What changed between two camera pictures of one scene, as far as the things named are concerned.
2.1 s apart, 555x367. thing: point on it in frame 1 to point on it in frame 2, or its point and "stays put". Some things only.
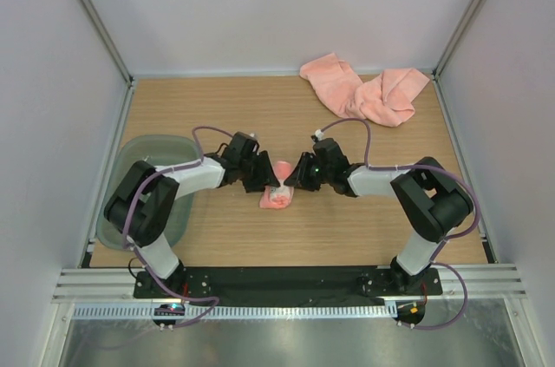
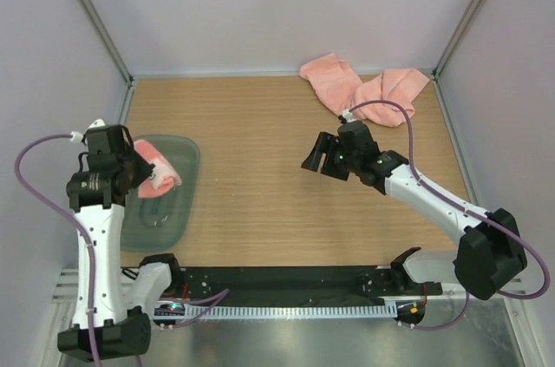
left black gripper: (265, 176) to (145, 170)
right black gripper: (298, 178) to (323, 145)
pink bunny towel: (277, 197) to (165, 176)
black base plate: (290, 283) stays put
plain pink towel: (379, 99) stays put
